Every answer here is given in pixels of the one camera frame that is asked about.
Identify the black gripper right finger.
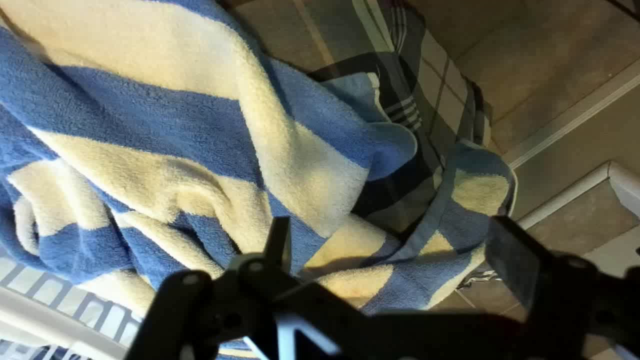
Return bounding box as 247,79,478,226
484,214,571,316

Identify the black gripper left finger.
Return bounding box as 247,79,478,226
262,214,297,276

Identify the white and blue striped towel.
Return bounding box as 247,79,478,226
0,0,519,322

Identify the white plastic laundry basket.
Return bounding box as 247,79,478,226
0,251,158,360

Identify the plaid pillow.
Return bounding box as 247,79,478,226
222,0,498,237

